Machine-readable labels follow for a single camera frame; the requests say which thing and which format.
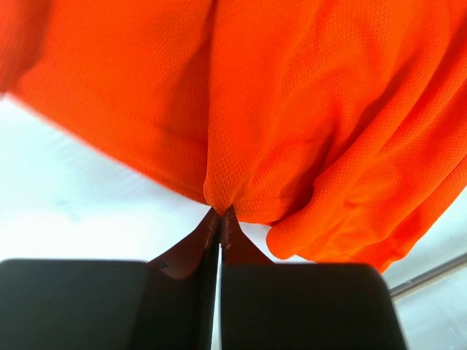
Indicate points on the aluminium table edge rail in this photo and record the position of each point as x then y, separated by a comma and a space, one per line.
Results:
429, 277

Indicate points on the orange shorts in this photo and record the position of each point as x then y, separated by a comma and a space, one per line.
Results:
339, 124

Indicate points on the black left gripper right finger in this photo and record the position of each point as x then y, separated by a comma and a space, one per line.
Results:
267, 305

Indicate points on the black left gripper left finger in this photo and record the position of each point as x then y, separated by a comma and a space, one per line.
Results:
167, 303

